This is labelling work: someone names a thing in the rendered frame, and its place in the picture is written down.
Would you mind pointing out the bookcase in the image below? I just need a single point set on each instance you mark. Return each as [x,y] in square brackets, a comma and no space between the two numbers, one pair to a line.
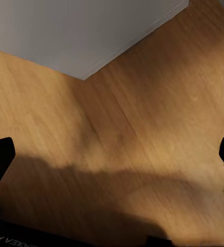
[79,37]

